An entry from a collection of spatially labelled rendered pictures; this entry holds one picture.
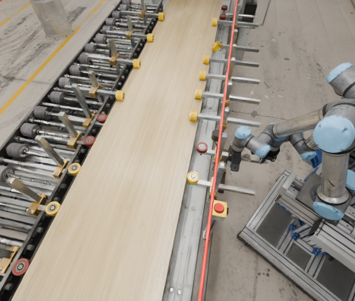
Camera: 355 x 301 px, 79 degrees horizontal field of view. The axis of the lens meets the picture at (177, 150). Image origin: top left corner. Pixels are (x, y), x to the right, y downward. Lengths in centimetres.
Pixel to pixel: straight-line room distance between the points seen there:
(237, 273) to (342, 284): 78
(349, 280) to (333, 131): 165
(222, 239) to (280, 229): 53
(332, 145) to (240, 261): 157
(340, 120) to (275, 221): 147
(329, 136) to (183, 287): 115
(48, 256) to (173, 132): 107
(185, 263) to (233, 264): 77
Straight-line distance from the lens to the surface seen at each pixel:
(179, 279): 155
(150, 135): 163
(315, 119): 109
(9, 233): 181
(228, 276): 222
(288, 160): 286
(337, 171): 104
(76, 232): 142
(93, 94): 196
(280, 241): 216
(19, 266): 151
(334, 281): 231
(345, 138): 90
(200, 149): 154
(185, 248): 157
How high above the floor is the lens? 217
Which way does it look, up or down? 56 degrees down
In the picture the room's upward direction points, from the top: straight up
